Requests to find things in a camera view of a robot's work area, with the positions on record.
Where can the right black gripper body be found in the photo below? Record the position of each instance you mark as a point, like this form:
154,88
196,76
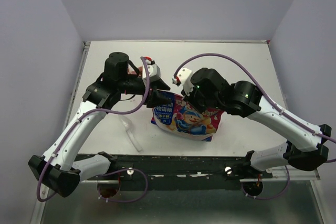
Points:
201,104

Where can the pink pet food bag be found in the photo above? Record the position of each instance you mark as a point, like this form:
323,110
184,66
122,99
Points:
180,118

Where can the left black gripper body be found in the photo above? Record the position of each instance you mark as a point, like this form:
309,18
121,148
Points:
150,98

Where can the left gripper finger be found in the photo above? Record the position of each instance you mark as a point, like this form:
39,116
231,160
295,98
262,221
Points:
161,85
162,98

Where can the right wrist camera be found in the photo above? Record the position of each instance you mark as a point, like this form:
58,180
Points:
183,77

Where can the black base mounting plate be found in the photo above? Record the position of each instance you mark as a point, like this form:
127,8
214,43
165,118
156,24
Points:
169,173

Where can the clear plastic scoop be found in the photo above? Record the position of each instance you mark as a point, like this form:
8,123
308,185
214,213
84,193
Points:
128,126

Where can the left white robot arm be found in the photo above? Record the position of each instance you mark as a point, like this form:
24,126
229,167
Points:
120,89

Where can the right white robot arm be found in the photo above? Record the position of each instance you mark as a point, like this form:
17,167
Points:
304,146

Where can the pink bowl right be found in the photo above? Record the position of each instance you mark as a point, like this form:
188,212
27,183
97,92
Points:
139,72

